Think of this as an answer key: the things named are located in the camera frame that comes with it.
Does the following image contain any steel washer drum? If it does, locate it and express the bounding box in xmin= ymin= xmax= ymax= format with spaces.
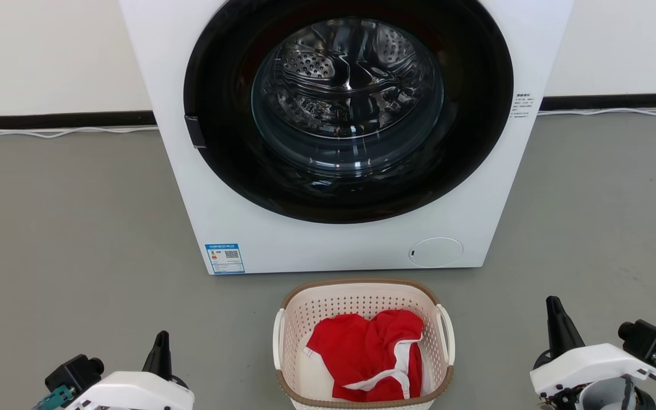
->
xmin=251 ymin=17 xmax=444 ymax=141

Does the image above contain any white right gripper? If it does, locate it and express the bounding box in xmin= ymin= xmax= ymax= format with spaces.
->
xmin=530 ymin=296 xmax=656 ymax=397

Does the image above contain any black baseboard strip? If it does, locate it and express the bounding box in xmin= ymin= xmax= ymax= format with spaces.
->
xmin=540 ymin=92 xmax=656 ymax=111
xmin=0 ymin=110 xmax=157 ymax=130

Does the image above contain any round white filter cover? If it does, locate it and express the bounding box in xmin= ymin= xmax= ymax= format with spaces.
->
xmin=408 ymin=237 xmax=464 ymax=268

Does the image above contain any white floor cable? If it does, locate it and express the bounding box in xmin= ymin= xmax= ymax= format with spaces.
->
xmin=538 ymin=107 xmax=656 ymax=117
xmin=0 ymin=126 xmax=159 ymax=139

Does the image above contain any black door handle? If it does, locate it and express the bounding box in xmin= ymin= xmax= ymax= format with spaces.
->
xmin=184 ymin=115 xmax=207 ymax=150

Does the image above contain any teal left camera connector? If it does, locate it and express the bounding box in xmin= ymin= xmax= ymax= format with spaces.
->
xmin=33 ymin=386 xmax=76 ymax=410

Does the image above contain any black round washer door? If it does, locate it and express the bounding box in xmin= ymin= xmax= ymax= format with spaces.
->
xmin=183 ymin=0 xmax=514 ymax=224

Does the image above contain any small text sticker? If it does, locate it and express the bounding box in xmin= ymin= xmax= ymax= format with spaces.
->
xmin=511 ymin=93 xmax=536 ymax=120

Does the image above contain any white front-load washing machine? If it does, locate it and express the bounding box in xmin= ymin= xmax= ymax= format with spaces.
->
xmin=118 ymin=0 xmax=575 ymax=276

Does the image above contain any blue energy label sticker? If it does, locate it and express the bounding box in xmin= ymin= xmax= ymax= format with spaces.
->
xmin=205 ymin=244 xmax=245 ymax=274

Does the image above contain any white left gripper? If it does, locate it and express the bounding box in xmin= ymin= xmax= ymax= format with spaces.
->
xmin=66 ymin=331 xmax=195 ymax=410

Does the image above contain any white perforated laundry basket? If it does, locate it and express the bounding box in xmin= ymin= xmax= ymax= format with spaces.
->
xmin=272 ymin=278 xmax=456 ymax=410

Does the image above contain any red garment white trim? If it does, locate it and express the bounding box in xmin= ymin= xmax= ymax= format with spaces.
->
xmin=306 ymin=309 xmax=425 ymax=403

